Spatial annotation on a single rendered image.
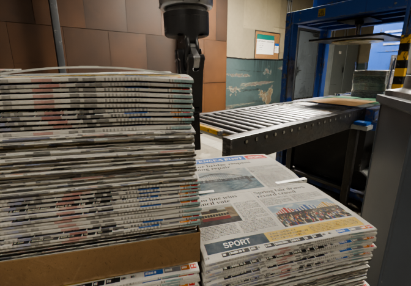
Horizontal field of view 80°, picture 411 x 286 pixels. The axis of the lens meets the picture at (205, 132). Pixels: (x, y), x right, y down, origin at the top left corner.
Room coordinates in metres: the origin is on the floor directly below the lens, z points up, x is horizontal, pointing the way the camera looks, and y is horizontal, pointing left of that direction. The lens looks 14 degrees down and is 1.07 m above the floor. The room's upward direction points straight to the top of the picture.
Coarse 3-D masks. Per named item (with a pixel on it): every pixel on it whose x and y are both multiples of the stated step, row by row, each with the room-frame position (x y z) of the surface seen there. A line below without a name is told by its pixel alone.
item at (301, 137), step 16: (336, 112) 1.54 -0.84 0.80; (352, 112) 1.60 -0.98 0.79; (272, 128) 1.11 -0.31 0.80; (288, 128) 1.16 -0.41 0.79; (304, 128) 1.25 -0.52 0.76; (320, 128) 1.36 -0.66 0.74; (336, 128) 1.48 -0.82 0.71; (224, 144) 0.95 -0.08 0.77; (240, 144) 0.96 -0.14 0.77; (256, 144) 1.02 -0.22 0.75; (272, 144) 1.09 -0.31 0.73; (288, 144) 1.17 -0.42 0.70
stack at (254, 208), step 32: (224, 160) 0.62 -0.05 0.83; (256, 160) 0.63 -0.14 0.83; (224, 192) 0.44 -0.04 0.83; (256, 192) 0.44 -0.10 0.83; (288, 192) 0.44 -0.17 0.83; (320, 192) 0.44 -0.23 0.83; (224, 224) 0.34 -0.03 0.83; (256, 224) 0.34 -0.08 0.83; (288, 224) 0.34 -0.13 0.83; (320, 224) 0.34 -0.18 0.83; (352, 224) 0.34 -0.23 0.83; (224, 256) 0.27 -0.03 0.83; (256, 256) 0.28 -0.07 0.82; (288, 256) 0.29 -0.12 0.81; (320, 256) 0.30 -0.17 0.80; (352, 256) 0.32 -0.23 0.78
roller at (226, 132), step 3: (201, 123) 1.22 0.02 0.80; (204, 123) 1.21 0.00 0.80; (210, 126) 1.15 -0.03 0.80; (213, 126) 1.15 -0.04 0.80; (219, 129) 1.10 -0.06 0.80; (222, 129) 1.10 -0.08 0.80; (201, 132) 1.20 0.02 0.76; (204, 132) 1.17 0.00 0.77; (207, 132) 1.15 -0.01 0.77; (225, 132) 1.06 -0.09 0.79; (228, 132) 1.05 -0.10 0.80; (231, 132) 1.04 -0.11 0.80; (234, 132) 1.04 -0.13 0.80; (210, 135) 1.14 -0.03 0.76; (213, 135) 1.11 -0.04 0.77; (216, 135) 1.10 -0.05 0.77; (222, 135) 1.06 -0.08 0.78; (225, 135) 1.05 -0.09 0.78; (228, 135) 1.04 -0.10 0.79; (219, 138) 1.09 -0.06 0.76; (222, 138) 1.07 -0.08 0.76
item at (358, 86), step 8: (360, 72) 2.47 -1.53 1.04; (368, 72) 2.42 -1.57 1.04; (376, 72) 2.36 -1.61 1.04; (384, 72) 2.31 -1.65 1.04; (392, 72) 2.40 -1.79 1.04; (360, 80) 2.47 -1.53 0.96; (368, 80) 2.41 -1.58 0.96; (376, 80) 2.36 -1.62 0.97; (384, 80) 2.31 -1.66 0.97; (392, 80) 2.42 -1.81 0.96; (352, 88) 2.52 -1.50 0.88; (360, 88) 2.46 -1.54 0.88; (368, 88) 2.41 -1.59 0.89; (376, 88) 2.35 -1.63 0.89; (384, 88) 2.30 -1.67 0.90; (352, 96) 2.50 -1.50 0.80; (360, 96) 2.45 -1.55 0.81; (368, 96) 2.39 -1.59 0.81; (376, 96) 2.34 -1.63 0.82
